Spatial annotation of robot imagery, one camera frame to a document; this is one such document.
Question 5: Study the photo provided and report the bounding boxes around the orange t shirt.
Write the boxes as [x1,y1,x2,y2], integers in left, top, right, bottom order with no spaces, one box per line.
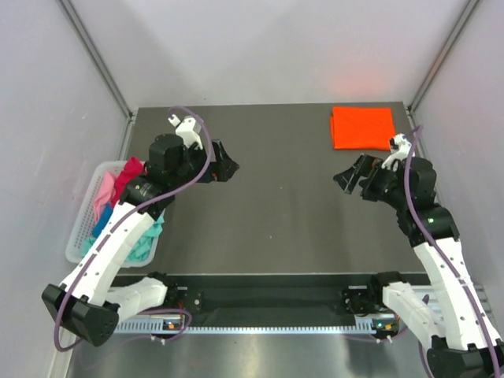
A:
[330,106,395,151]

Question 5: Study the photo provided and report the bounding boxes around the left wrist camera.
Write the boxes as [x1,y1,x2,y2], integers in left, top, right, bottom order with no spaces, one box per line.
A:
[168,114,203,150]

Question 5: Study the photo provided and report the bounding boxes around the magenta t shirt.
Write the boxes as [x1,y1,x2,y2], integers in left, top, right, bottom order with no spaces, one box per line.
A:
[110,157,144,208]

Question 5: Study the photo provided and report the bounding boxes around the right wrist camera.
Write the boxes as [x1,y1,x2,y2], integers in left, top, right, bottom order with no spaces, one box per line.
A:
[381,133,412,172]

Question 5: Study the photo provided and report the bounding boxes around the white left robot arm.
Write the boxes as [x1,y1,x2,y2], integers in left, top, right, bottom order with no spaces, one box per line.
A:
[42,134,239,351]

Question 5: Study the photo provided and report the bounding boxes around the slotted grey cable duct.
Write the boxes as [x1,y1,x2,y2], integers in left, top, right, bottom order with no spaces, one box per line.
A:
[114,317,406,335]

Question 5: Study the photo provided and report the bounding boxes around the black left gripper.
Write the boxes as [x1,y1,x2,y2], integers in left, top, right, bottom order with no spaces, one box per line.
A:
[169,139,239,189]

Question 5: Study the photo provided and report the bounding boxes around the teal t shirt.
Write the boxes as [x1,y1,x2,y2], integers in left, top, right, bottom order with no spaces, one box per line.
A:
[81,214,165,268]

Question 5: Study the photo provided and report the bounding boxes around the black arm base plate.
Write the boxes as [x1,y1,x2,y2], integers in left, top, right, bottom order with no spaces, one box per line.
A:
[180,287,386,315]

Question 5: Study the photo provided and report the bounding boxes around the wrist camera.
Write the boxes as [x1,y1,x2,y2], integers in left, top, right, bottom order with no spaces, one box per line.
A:
[168,114,203,150]
[381,133,412,172]

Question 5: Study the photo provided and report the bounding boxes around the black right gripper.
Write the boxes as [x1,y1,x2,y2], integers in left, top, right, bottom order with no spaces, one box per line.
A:
[333,153,409,209]

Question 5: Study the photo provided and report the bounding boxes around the pink t shirt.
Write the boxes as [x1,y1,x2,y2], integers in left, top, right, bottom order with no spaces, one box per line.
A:
[93,172,116,224]

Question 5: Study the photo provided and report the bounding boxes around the left aluminium frame post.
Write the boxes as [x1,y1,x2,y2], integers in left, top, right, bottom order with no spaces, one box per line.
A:
[56,0,133,120]

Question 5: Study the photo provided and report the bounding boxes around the aluminium corner frame post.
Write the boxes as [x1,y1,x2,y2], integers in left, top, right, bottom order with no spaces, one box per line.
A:
[406,0,483,117]

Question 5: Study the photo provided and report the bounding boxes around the white plastic laundry basket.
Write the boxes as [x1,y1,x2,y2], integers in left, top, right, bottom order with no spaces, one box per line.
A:
[65,160,162,269]

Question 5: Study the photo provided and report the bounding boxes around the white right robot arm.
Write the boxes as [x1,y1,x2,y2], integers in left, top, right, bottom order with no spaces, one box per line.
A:
[333,154,503,377]

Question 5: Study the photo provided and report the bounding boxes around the blue t shirt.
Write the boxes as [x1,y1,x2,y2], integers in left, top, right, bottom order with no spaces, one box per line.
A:
[91,203,113,238]

